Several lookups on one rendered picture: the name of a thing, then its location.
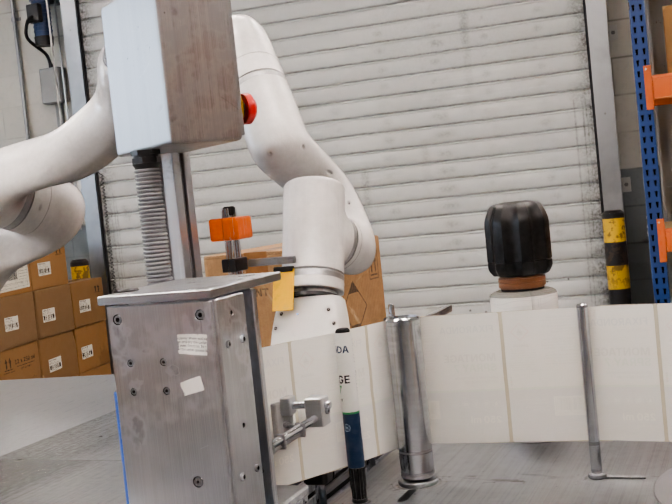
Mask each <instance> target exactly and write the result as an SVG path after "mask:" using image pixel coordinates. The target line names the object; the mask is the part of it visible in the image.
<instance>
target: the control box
mask: <svg viewBox="0 0 672 504"><path fill-rule="evenodd" d="M101 14H102V23H103V32H104V40H105V49H106V58H107V67H108V76H109V84H110V93H111V102H112V111H113V119H114V128H115V137H116V146H117V154H118V156H119V157H131V153H130V152H131V151H136V150H145V149H160V154H159V155H161V154H165V153H185V152H190V151H194V150H199V149H203V148H208V147H212V146H216V145H221V144H225V143H230V142H234V141H239V140H240V139H241V138H242V136H243V135H245V131H244V121H243V116H244V108H243V101H242V97H241V93H240V84H239V75H238V65H237V56H236V47H235V37H234V28H233V19H232V9H231V0H114V1H112V2H110V3H109V4H107V5H106V6H104V7H102V9H101Z"/></svg>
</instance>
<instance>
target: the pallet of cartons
mask: <svg viewBox="0 0 672 504"><path fill-rule="evenodd" d="M103 295H104V294H103V286H102V278H101V277H96V278H82V279H73V280H68V274H67V266H66V257H65V248H64V246H63V247H61V248H60V249H58V250H56V251H54V252H53V253H51V254H49V255H47V256H44V257H42V258H40V259H38V260H36V261H34V262H31V263H29V264H27V265H25V266H23V267H21V268H19V269H18V270H16V271H15V272H14V273H13V274H12V275H11V276H10V278H9V279H8V281H7V282H6V284H5V285H4V286H3V288H2V289H1V291H0V380H16V379H34V378H53V377H72V376H91V375H110V374H111V366H110V355H109V346H108V337H107V328H106V311H105V306H99V305H98V302H97V298H98V297H99V296H103Z"/></svg>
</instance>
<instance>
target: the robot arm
mask: <svg viewBox="0 0 672 504"><path fill-rule="evenodd" d="M232 19H233V28H234V37H235V47H236V56H237V65H238V75H239V84H240V93H249V94H251V95H252V97H253V98H254V99H255V101H256V104H257V115H256V118H255V119H254V121H253V123H252V124H249V125H244V131H245V135H243V136H244V139H245V142H246V144H247V147H248V150H249V152H250V154H251V157H252V159H253V160H254V162H255V163H256V165H257V166H258V167H259V169H260V170H261V171H262V172H264V173H265V174H266V175H267V176H268V177H270V178H271V179H272V180H273V181H275V182H276V183H277V184H278V185H279V186H281V187H282V188H283V189H284V190H283V236H282V256H296V263H292V264H282V267H283V266H294V268H295V269H294V309H293V310H290V311H276V313H275V317H274V323H273V329H272V338H271V345H276V344H280V343H285V342H290V341H295V340H301V339H306V338H311V337H316V336H320V335H326V334H331V333H334V332H335V330H336V329H338V328H349V329H350V324H349V318H348V312H347V307H346V302H345V299H343V298H342V297H341V296H343V295H344V274H347V275H356V274H360V273H362V272H364V271H366V270H367V269H368V268H369V267H370V266H371V264H372V263H373V261H374V258H375V254H376V243H375V237H374V234H373V230H372V227H371V225H370V222H369V220H368V217H367V215H366V212H365V210H364V208H363V205H362V203H361V201H360V199H359V197H358V195H357V193H356V191H355V190H354V188H353V186H352V185H351V183H350V182H349V180H348V179H347V177H346V176H345V174H344V173H343V172H342V171H341V169H340V168H339V167H338V166H337V165H336V163H335V162H334V161H333V160H332V159H331V158H330V157H329V156H328V155H327V154H326V153H325V151H324V150H323V149H322V148H321V147H320V146H319V145H318V144H317V143H316V142H315V141H314V140H313V139H312V138H311V136H310V135H309V133H308V132H307V130H306V128H305V125H304V122H303V120H302V117H301V115H300V112H299V110H298V107H297V105H296V102H295V99H294V97H293V94H292V92H291V89H290V87H289V84H288V82H287V79H286V77H285V74H284V72H283V69H282V67H281V64H280V62H279V60H278V57H277V55H276V52H275V50H274V47H273V45H272V43H271V40H270V38H269V36H268V34H267V32H266V31H265V29H264V28H263V27H262V26H261V24H260V23H258V22H257V21H256V20H255V19H253V18H251V17H249V16H246V15H241V14H235V15H232ZM97 76H98V79H97V88H96V91H95V93H94V95H93V97H92V98H91V99H90V101H89V102H88V103H87V104H86V105H85V106H84V107H82V108H81V109H80V110H79V111H78V112H77V113H76V114H75V115H73V116H72V117H71V118H70V119H69V120H68V121H67V122H65V123H64V124H63V125H62V126H60V127H59V128H57V129H56V130H54V131H52V132H50V133H48V134H45V135H42V136H39V137H36V138H33V139H29V140H26V141H22V142H19V143H16V144H12V145H9V146H6V147H3V148H0V291H1V289H2V288H3V286H4V285H5V284H6V282H7V281H8V279H9V278H10V276H11V275H12V274H13V273H14V272H15V271H16V270H18V269H19V268H21V267H23V266H25V265H27V264H29V263H31V262H34V261H36V260H38V259H40V258H42V257H44V256H47V255H49V254H51V253H53V252H54V251H56V250H58V249H60V248H61V247H63V246H64V245H66V244H67V243H68V242H69V241H70V240H71V239H72V238H73V237H74V236H75V235H76V234H77V232H78V231H79V229H80V227H81V225H82V223H83V220H84V217H85V209H86V208H85V202H84V199H83V196H82V194H81V193H80V191H79V190H78V189H77V188H76V187H75V186H74V185H73V184H71V183H70V182H74V181H77V180H81V179H83V178H86V177H88V176H90V175H92V174H94V173H96V172H97V171H99V170H101V169H102V168H104V167H105V166H107V165H108V164H109V163H111V162H112V161H113V160H114V159H116V158H117V157H118V154H117V146H116V137H115V128H114V119H113V111H112V102H111V93H110V84H109V76H108V67H107V58H106V49H105V45H104V47H103V48H102V50H101V52H100V54H99V57H98V63H97Z"/></svg>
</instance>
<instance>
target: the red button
mask: <svg viewBox="0 0 672 504"><path fill-rule="evenodd" d="M241 97H242V101H243V108H244V116H243V121H244V125H249V124H252V123H253V121H254V119H255V118H256V115H257V104H256V101H255V99H254V98H253V97H252V95H251V94H249V93H241Z"/></svg>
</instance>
